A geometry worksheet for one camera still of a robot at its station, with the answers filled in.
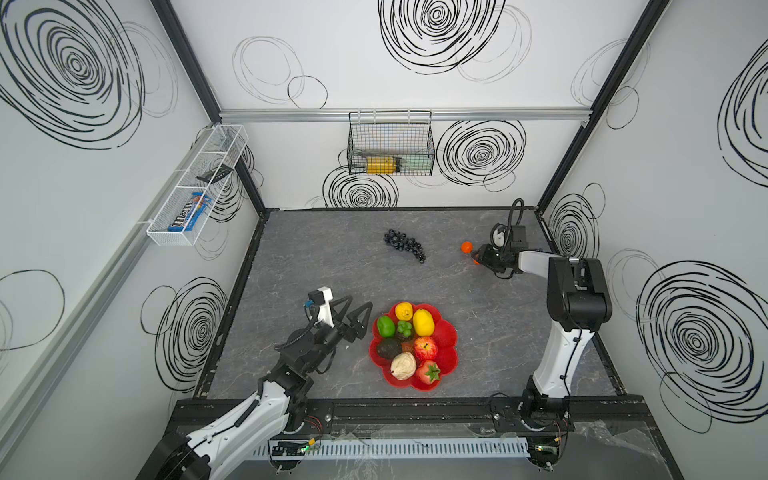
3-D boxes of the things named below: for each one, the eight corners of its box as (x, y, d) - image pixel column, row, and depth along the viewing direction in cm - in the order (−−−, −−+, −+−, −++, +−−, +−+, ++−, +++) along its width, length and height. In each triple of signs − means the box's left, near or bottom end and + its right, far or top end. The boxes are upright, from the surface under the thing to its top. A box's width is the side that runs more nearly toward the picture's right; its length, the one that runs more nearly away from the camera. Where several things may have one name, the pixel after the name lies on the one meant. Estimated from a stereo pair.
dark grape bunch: (383, 244, 111) (383, 236, 107) (391, 235, 114) (391, 227, 110) (422, 263, 105) (423, 255, 102) (429, 253, 108) (430, 245, 104)
